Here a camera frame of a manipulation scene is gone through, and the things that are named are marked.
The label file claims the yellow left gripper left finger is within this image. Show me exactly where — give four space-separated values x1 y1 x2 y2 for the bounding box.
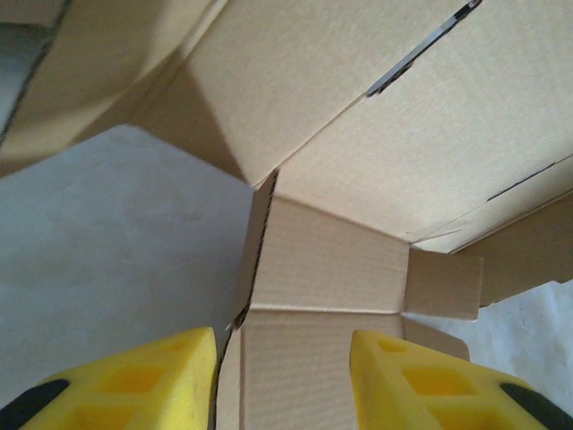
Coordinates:
0 326 219 430

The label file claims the brown cardboard mailer box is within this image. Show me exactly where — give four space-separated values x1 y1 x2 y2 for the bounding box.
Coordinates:
0 0 573 430

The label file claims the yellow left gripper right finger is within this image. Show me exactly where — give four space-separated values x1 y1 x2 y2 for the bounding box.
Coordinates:
349 329 573 430

